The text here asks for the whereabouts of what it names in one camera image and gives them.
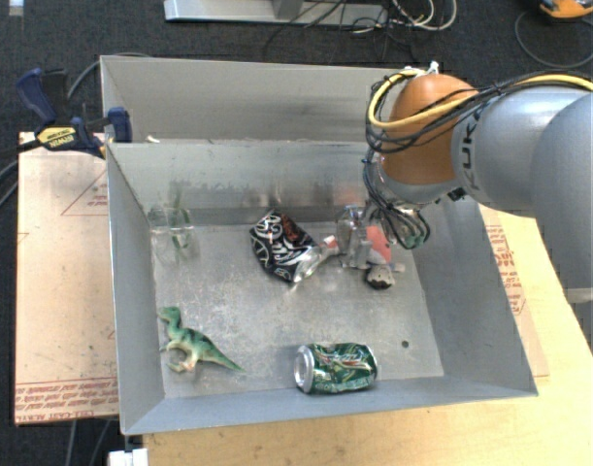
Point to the green toy dinosaur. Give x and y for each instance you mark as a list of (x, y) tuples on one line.
[(191, 342)]

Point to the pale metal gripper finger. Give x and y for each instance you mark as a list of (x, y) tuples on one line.
[(345, 231), (361, 253)]

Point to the black cylinder on white bracket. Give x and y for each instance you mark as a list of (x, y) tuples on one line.
[(456, 193)]

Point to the brown cardboard board red print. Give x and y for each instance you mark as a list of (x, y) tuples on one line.
[(63, 270)]

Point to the clear glass cup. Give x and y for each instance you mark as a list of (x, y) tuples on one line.
[(172, 236)]

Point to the green crushed can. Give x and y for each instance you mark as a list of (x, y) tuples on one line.
[(339, 368)]

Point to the black patterned crushed can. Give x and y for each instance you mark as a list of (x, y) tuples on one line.
[(276, 245)]

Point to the grey metal bin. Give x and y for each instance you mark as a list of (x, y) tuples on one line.
[(276, 309)]

